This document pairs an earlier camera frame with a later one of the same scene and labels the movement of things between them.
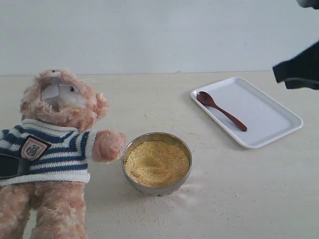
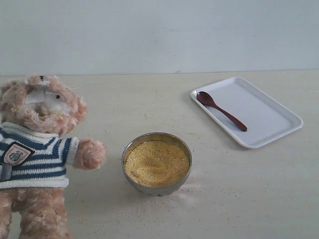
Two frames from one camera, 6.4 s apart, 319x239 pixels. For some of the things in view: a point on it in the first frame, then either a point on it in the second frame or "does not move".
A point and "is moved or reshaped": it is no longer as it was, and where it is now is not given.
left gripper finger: x=11 y=166 -> x=6 y=171
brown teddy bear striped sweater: x=58 y=113 is moved or reshaped
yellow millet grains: x=156 y=163 does not move
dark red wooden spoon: x=206 y=98 does not move
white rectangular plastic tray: x=265 y=119 does not move
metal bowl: x=164 y=137 does not move
